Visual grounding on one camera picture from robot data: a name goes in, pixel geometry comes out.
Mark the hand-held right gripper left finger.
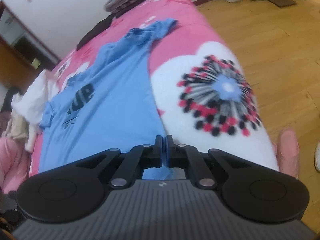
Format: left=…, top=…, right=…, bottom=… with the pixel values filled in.
left=75, top=135, right=164, bottom=188

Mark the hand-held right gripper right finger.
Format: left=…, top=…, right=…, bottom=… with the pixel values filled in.
left=165, top=135, right=253, bottom=189

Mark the blue t-shirt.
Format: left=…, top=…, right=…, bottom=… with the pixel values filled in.
left=39, top=18, right=186, bottom=180

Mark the black folded garment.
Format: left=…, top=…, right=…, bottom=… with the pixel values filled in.
left=76, top=14, right=115, bottom=52

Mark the pink slipper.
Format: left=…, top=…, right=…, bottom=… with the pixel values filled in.
left=274, top=129, right=300, bottom=178

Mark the brown wooden door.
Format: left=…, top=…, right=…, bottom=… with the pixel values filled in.
left=0, top=0, right=60, bottom=90

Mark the white cloth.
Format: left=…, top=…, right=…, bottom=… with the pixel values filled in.
left=11, top=70, right=54, bottom=125

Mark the brown doormat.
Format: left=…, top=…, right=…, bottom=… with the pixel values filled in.
left=265, top=0, right=297, bottom=8

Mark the pink floral blanket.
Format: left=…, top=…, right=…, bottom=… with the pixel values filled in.
left=29, top=0, right=280, bottom=178

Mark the beige garment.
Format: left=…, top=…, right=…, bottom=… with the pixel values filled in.
left=5, top=112, right=33, bottom=142

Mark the dark cloth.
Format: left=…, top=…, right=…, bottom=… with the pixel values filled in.
left=0, top=87, right=23, bottom=115

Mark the pink quilt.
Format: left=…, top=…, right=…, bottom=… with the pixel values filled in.
left=0, top=135, right=33, bottom=195

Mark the white shoe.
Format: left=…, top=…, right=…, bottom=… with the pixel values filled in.
left=314, top=140, right=320, bottom=173

